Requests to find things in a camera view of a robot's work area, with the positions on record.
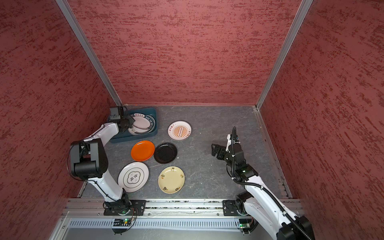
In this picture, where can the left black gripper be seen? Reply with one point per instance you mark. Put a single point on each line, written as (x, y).
(132, 120)

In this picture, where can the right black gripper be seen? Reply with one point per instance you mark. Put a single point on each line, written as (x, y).
(222, 149)

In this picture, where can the green lettered rim plate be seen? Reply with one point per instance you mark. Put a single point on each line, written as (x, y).
(143, 124)

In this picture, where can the orange sunburst pattern plate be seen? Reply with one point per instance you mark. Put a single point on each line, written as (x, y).
(179, 130)

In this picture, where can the white plate black flower outline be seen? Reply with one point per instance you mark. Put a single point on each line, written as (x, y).
(134, 177)

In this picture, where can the pale yellow plate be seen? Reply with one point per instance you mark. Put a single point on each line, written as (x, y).
(171, 180)

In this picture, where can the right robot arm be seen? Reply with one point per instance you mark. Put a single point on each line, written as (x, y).
(258, 201)

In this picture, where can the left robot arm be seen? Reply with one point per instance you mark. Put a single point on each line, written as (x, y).
(89, 162)

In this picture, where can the teal plastic bin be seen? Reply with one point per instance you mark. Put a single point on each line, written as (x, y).
(149, 114)

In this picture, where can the right circuit board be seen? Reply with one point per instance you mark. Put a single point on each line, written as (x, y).
(245, 223)

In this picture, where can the circuit board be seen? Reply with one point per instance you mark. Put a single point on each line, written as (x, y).
(245, 223)
(121, 223)

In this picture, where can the left circuit board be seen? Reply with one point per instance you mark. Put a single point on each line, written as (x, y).
(121, 223)

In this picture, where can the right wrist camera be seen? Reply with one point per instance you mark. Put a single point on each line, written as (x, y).
(232, 140)

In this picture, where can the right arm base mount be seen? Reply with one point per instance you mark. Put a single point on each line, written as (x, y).
(234, 208)

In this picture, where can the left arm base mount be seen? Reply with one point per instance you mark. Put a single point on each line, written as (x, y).
(132, 208)

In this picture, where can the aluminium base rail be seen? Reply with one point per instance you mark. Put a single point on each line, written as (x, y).
(154, 208)

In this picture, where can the left aluminium corner post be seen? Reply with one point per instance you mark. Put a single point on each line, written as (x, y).
(79, 33)

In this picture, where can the aluminium corner post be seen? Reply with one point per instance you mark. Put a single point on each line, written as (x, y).
(290, 37)
(79, 33)

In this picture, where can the right aluminium corner post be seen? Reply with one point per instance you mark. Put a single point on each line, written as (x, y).
(290, 37)

